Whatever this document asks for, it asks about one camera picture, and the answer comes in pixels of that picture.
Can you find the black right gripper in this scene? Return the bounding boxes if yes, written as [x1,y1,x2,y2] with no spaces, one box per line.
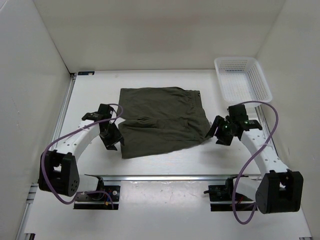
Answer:
[205,115,236,146]

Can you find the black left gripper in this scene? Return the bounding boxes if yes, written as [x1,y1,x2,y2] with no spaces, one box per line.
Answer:
[99,122,125,151]

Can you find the olive green shorts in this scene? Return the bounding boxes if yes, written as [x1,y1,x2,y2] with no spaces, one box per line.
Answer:
[118,87,211,159]

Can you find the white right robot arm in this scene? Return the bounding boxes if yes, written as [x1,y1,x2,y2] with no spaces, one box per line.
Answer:
[207,104,304,214]

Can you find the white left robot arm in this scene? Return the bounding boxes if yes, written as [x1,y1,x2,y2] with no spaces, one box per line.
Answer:
[38,103,124,204]

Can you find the white plastic mesh basket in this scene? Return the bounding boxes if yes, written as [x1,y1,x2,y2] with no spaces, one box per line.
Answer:
[214,56,273,107]

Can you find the small blue corner label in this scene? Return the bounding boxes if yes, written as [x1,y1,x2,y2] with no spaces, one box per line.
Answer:
[77,71,95,76]

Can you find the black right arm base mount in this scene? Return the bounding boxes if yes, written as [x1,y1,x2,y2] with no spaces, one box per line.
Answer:
[203,179,254,212]

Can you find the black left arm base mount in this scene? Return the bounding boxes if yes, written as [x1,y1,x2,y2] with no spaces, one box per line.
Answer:
[73,176,121,210]

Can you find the aluminium frame rail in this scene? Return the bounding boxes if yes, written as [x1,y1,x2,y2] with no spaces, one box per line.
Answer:
[25,70,285,240]

